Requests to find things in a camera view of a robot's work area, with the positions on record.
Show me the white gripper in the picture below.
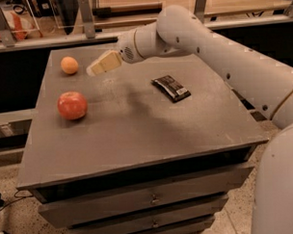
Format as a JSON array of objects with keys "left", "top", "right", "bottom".
[{"left": 86, "top": 30, "right": 144, "bottom": 76}]

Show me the small orange fruit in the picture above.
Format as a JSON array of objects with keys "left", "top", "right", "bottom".
[{"left": 61, "top": 56, "right": 78, "bottom": 74}]

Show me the red apple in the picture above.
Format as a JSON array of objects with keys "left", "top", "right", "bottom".
[{"left": 57, "top": 91, "right": 88, "bottom": 120}]

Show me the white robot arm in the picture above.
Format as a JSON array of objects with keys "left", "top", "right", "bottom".
[{"left": 87, "top": 5, "right": 293, "bottom": 234}]

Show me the black snack bar wrapper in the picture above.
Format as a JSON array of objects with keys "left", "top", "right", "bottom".
[{"left": 151, "top": 75, "right": 191, "bottom": 103}]

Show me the orange white bag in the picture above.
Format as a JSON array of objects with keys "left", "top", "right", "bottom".
[{"left": 4, "top": 12, "right": 36, "bottom": 40}]

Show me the grey drawer cabinet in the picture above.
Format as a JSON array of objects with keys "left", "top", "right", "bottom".
[{"left": 11, "top": 31, "right": 273, "bottom": 234}]

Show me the top grey drawer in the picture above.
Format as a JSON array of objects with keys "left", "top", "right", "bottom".
[{"left": 39, "top": 163, "right": 253, "bottom": 228}]

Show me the grey drawer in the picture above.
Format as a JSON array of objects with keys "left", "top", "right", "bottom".
[
  {"left": 68, "top": 194, "right": 228, "bottom": 234},
  {"left": 130, "top": 215, "right": 215, "bottom": 234},
  {"left": 39, "top": 163, "right": 253, "bottom": 228}
]

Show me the middle grey drawer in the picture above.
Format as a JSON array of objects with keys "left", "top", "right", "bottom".
[{"left": 68, "top": 194, "right": 228, "bottom": 234}]

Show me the bottom grey drawer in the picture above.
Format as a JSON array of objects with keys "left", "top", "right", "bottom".
[{"left": 130, "top": 215, "right": 215, "bottom": 234}]

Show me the metal railing frame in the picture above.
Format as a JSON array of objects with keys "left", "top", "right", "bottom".
[{"left": 0, "top": 0, "right": 293, "bottom": 52}]

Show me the black cable on floor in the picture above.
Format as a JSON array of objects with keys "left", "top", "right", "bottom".
[{"left": 0, "top": 190, "right": 35, "bottom": 213}]

